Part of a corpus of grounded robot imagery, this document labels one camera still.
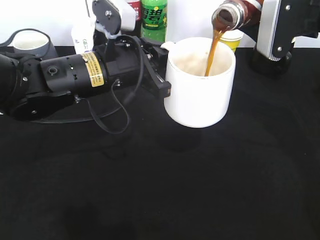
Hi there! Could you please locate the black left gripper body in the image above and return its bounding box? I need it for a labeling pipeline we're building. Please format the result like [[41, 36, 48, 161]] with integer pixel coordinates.
[[96, 35, 168, 93]]

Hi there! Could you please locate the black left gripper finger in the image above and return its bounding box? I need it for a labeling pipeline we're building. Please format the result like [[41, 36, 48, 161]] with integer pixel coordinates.
[[149, 72, 172, 98]]

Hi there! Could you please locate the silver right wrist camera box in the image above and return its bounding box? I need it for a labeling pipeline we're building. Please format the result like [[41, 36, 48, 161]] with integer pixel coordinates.
[[256, 0, 281, 62]]

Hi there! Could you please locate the green sprite bottle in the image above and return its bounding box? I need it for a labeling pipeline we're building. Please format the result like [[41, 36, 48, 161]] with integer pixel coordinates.
[[141, 0, 168, 42]]

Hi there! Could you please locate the white yogurt drink carton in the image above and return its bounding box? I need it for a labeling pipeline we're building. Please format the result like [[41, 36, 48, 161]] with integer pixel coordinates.
[[71, 17, 95, 54]]

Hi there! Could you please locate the yellow paper cup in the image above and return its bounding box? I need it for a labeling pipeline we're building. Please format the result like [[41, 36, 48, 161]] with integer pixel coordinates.
[[219, 29, 244, 52]]

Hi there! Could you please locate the brown coffee drink bottle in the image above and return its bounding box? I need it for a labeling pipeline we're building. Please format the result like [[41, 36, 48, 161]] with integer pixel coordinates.
[[211, 0, 264, 31]]

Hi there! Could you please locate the grey ceramic mug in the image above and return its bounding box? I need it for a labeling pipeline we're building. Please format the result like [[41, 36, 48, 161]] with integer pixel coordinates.
[[12, 30, 58, 60]]

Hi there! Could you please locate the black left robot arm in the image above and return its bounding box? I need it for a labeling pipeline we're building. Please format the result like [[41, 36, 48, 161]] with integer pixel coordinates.
[[0, 35, 171, 122]]

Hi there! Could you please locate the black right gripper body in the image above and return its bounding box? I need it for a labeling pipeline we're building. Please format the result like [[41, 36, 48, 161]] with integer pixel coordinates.
[[273, 0, 320, 59]]

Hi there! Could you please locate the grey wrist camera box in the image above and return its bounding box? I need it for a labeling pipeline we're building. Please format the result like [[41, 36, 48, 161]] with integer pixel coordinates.
[[91, 0, 136, 35]]

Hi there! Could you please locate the white ceramic mug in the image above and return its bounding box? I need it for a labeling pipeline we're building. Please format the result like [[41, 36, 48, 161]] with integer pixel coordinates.
[[161, 37, 236, 128]]

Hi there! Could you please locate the black ceramic mug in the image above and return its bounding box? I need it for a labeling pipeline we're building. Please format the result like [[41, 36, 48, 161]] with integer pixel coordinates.
[[249, 46, 293, 77]]

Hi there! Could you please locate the cola bottle red label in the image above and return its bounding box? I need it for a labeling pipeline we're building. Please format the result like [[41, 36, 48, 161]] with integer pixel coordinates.
[[123, 0, 142, 38]]

